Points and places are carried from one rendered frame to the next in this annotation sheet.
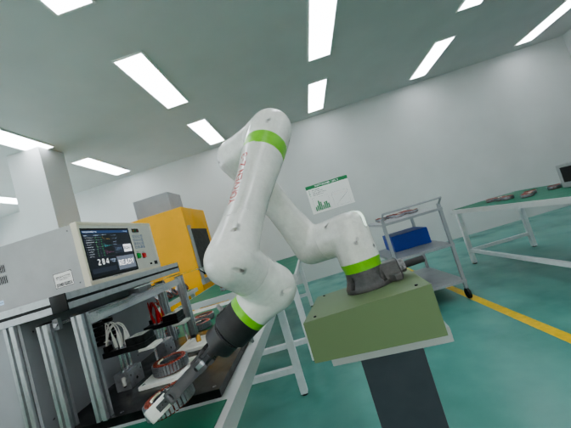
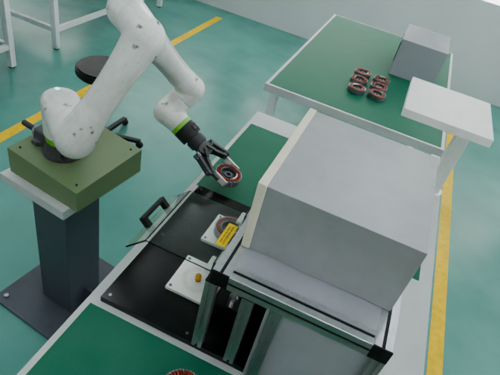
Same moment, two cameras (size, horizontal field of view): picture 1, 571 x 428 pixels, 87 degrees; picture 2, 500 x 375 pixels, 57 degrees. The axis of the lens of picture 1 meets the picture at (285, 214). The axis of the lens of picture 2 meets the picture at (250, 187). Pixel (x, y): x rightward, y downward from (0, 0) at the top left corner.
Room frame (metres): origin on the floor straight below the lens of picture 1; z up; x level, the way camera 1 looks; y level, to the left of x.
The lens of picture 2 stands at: (2.15, 0.73, 1.93)
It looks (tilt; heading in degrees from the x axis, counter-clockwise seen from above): 38 degrees down; 190
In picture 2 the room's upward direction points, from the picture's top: 15 degrees clockwise
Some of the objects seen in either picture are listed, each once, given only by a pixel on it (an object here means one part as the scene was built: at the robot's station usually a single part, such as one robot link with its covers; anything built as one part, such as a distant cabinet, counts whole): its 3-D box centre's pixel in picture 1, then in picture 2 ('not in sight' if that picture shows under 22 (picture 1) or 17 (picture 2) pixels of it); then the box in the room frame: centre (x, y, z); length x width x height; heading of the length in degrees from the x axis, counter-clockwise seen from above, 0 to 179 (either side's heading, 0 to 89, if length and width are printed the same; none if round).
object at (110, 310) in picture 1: (144, 295); not in sight; (1.12, 0.59, 1.03); 0.62 x 0.01 x 0.03; 177
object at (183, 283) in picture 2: (199, 342); (197, 280); (1.23, 0.48, 0.78); 0.15 x 0.15 x 0.01; 87
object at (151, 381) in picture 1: (172, 371); not in sight; (0.99, 0.50, 0.78); 0.15 x 0.15 x 0.01; 87
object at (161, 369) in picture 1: (170, 363); not in sight; (0.99, 0.50, 0.80); 0.11 x 0.11 x 0.04
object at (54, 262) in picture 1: (79, 262); (345, 198); (1.14, 0.81, 1.22); 0.44 x 0.39 x 0.20; 177
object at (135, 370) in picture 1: (129, 376); not in sight; (1.00, 0.64, 0.80); 0.07 x 0.05 x 0.06; 177
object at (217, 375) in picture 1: (184, 361); (216, 261); (1.11, 0.50, 0.76); 0.64 x 0.47 x 0.02; 177
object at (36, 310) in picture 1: (85, 295); (331, 228); (1.13, 0.81, 1.09); 0.68 x 0.44 x 0.05; 177
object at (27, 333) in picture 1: (113, 335); (294, 259); (1.13, 0.74, 0.92); 0.66 x 0.01 x 0.30; 177
